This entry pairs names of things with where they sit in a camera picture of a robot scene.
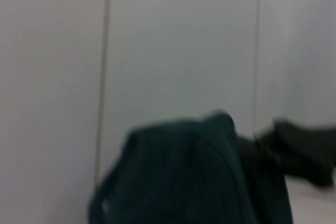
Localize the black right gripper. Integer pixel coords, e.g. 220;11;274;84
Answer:
237;119;336;188

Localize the dark blue fabric bag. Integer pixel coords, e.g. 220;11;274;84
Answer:
88;110;294;224

